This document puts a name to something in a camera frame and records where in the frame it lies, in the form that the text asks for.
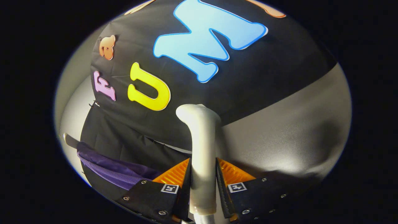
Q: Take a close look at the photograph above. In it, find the white garment steamer head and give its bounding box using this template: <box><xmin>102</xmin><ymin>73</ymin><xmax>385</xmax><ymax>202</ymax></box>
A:
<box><xmin>176</xmin><ymin>104</ymin><xmax>222</xmax><ymax>216</ymax></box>

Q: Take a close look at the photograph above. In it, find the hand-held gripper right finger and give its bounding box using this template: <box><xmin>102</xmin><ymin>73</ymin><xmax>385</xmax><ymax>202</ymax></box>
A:
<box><xmin>216</xmin><ymin>158</ymin><xmax>313</xmax><ymax>223</ymax></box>

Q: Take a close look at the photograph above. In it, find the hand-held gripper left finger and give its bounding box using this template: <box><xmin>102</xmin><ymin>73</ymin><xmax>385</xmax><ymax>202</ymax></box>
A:
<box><xmin>117</xmin><ymin>158</ymin><xmax>192</xmax><ymax>223</ymax></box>

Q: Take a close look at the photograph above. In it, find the purple corduroy jacket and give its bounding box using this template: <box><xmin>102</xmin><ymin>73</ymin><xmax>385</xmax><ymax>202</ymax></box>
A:
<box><xmin>77</xmin><ymin>142</ymin><xmax>163</xmax><ymax>191</ymax></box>

